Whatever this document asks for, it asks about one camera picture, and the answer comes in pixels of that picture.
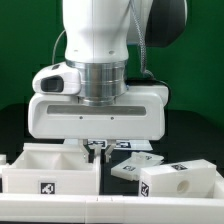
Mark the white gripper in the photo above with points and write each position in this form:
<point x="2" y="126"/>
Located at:
<point x="136" y="115"/>

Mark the white cabinet body box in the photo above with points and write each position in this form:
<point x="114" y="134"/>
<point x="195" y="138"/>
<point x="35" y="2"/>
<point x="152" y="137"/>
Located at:
<point x="53" y="169"/>

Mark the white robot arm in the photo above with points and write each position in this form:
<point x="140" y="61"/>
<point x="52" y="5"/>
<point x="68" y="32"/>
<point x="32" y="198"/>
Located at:
<point x="88" y="95"/>

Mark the white cabinet top block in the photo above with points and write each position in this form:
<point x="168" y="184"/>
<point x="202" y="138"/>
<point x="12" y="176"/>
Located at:
<point x="189" y="179"/>

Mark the white flat marker plate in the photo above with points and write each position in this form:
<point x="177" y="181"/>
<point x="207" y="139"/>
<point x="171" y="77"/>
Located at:
<point x="137" y="145"/>

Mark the white small door panel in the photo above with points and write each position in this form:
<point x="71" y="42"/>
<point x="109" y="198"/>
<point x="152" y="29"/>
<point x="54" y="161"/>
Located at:
<point x="130" y="168"/>

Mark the white block at left edge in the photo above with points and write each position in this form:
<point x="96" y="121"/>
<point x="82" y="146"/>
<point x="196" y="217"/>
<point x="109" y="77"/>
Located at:
<point x="3" y="160"/>

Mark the white front rail bar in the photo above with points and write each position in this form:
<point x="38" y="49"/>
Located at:
<point x="113" y="209"/>

